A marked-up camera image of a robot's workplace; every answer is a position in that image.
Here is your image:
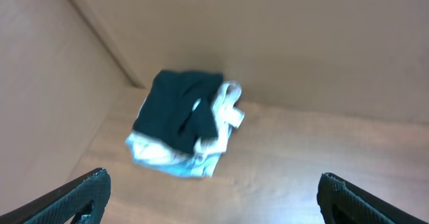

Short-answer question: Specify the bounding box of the black t-shirt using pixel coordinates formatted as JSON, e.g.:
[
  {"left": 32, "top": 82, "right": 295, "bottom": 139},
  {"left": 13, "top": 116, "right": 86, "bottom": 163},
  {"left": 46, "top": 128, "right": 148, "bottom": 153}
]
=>
[{"left": 133, "top": 70, "right": 224, "bottom": 155}]

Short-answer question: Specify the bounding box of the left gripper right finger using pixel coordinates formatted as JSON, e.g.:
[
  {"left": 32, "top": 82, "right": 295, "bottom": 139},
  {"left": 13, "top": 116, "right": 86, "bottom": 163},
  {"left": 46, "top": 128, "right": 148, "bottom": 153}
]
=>
[{"left": 316, "top": 172, "right": 427, "bottom": 224}]

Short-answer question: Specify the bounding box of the folded light denim garment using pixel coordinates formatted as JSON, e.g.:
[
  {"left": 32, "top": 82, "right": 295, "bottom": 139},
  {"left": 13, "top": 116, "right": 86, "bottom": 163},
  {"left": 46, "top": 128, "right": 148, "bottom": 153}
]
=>
[{"left": 131, "top": 149, "right": 221, "bottom": 178}]

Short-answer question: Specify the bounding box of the folded beige garment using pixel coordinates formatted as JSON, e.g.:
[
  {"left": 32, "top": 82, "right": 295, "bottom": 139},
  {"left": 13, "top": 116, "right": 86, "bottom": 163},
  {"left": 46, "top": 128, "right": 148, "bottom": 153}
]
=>
[{"left": 125, "top": 81, "right": 245, "bottom": 167}]

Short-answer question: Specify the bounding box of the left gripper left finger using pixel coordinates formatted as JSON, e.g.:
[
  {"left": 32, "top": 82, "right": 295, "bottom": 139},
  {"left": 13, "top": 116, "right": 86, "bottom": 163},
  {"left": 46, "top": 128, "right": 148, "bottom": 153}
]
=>
[{"left": 1, "top": 168, "right": 111, "bottom": 224}]

